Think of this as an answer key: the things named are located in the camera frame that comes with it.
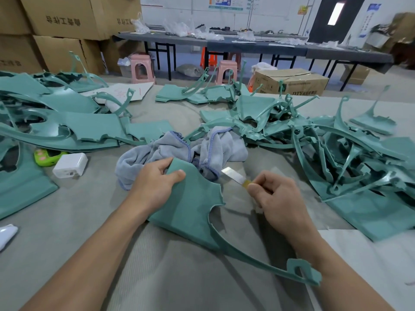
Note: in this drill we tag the green and yellow gadget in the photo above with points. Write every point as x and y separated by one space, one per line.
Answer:
46 156

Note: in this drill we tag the white paper sheet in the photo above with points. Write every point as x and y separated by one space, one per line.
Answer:
123 92

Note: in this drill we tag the white oval plastic piece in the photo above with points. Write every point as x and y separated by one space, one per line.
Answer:
5 235

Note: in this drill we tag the colourful wall poster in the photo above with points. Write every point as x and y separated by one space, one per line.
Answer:
224 2

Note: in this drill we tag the single green plastic part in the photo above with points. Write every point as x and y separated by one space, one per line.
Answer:
188 204

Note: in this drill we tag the pile of green plastic parts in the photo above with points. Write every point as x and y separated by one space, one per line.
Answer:
58 116

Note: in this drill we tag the person's right hand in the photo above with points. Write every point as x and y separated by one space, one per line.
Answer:
285 204

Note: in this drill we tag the person's right forearm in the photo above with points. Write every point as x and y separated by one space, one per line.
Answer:
347 281

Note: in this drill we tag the grey-blue wiping cloth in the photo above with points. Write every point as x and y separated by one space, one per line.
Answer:
139 165

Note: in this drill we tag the person's left hand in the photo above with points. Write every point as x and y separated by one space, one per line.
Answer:
152 188

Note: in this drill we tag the pink plastic stool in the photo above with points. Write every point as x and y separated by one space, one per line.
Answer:
226 72
142 68

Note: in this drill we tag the dark door with window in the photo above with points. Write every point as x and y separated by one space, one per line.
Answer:
334 19

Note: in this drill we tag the brown cardboard box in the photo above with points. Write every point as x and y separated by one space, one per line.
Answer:
290 82

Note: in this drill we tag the long grey work table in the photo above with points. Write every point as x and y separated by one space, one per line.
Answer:
259 45

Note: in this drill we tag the stack of brown cardboard boxes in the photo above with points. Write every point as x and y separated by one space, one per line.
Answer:
58 26

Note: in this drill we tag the person's left forearm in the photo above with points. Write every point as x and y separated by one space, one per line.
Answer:
78 268

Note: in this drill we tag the white power adapter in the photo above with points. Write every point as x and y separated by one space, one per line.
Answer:
70 165

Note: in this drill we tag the orange object under table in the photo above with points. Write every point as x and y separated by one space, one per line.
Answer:
208 60

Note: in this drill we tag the heap of clear plastic bags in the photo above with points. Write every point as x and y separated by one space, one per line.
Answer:
175 29

